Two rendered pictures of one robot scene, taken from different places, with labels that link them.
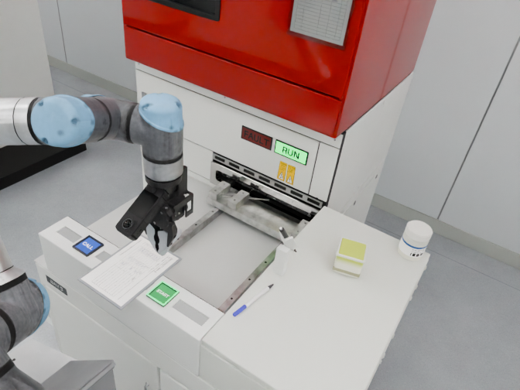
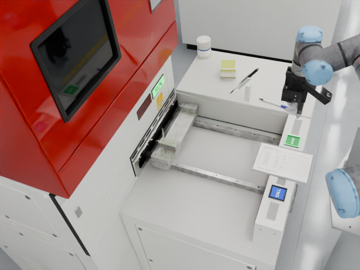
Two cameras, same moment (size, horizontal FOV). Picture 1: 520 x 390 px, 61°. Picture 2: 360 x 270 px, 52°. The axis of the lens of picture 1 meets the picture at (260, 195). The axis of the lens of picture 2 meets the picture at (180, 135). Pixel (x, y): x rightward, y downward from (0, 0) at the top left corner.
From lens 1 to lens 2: 162 cm
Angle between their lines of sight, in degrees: 64
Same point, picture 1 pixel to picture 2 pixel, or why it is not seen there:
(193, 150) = (120, 180)
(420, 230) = (205, 39)
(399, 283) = (230, 57)
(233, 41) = (131, 58)
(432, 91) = not seen: outside the picture
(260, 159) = (149, 115)
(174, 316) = (304, 132)
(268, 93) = (154, 63)
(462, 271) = not seen: hidden behind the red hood
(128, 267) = (283, 163)
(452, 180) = not seen: hidden behind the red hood
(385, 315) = (254, 61)
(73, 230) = (268, 210)
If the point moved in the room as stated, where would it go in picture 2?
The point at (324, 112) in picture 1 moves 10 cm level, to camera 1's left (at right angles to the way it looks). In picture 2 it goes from (173, 36) to (175, 50)
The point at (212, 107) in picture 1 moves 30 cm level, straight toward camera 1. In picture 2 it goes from (119, 130) to (199, 112)
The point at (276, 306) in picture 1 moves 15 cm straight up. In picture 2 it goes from (272, 95) to (276, 68)
